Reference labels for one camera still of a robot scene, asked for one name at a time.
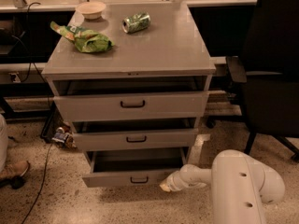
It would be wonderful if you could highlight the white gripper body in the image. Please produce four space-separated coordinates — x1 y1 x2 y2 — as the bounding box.
165 171 190 191

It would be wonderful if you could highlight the grey bottom drawer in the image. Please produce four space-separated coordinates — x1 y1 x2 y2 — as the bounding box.
82 147 188 188

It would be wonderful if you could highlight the grey drawer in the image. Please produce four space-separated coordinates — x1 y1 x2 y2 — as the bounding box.
53 77 208 122
82 147 188 188
74 118 198 151

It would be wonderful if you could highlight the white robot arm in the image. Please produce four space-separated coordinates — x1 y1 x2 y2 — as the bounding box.
160 149 285 224

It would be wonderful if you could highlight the grey middle drawer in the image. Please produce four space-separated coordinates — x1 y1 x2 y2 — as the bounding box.
74 118 198 151

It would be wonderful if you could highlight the grey drawer cabinet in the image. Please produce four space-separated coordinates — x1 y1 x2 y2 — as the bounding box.
41 2 217 166

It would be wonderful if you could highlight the grey top drawer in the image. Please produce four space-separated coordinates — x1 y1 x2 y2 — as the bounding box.
53 77 208 122

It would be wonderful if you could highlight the small toy pile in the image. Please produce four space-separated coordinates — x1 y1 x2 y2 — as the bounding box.
52 122 76 148

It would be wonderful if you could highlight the black office chair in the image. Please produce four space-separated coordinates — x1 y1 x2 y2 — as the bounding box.
206 0 299 163

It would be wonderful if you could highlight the brown work boot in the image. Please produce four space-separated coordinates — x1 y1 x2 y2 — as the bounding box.
0 161 30 189

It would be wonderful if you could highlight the green soda can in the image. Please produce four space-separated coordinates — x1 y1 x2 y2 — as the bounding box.
122 12 150 34

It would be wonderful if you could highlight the green chip bag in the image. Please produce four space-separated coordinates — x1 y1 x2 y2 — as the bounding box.
50 21 114 53

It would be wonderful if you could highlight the white trouser leg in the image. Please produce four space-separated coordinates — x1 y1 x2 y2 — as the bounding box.
0 114 8 172

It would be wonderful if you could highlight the beige bowl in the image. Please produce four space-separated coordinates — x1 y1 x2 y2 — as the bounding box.
76 2 107 20

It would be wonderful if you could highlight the black power cable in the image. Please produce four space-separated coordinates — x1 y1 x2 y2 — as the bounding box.
19 2 54 224

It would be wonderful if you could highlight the wall power outlet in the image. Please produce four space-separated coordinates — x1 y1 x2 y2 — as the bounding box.
9 73 21 83

